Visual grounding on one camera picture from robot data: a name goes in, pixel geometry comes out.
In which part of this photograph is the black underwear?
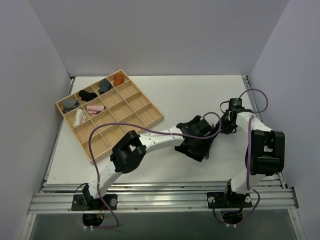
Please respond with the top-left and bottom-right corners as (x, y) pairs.
(174, 122), (221, 163)

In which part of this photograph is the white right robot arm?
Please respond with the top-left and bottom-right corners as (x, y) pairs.
(221, 108), (285, 207)

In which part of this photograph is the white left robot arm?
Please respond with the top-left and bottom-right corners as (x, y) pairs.
(82, 115), (221, 210)

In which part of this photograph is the wooden compartment tray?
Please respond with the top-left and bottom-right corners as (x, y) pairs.
(56, 69), (164, 163)

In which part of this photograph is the orange rolled sock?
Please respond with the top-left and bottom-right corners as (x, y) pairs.
(113, 73), (125, 87)

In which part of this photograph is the dark grey rolled sock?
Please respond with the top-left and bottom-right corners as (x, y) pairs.
(98, 78), (112, 95)

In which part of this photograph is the pink rolled sock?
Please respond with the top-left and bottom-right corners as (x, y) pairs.
(86, 105), (105, 116)

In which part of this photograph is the black rolled sock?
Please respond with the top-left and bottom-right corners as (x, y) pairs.
(79, 90), (98, 102)

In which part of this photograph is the white rolled sock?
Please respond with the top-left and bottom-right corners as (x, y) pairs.
(72, 108), (87, 128)

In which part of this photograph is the grey striped rolled sock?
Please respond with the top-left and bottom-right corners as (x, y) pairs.
(62, 99), (81, 113)

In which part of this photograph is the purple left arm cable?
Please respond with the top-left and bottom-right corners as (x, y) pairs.
(88, 112), (223, 229)

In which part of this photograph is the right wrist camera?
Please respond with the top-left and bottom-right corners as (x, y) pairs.
(228, 97), (244, 110)

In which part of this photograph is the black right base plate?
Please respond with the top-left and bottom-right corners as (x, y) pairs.
(206, 191), (253, 209)

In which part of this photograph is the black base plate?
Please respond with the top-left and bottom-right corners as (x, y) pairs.
(206, 191), (253, 209)
(71, 193), (118, 211)

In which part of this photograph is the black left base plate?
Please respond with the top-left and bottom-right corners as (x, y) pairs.
(71, 193), (118, 211)

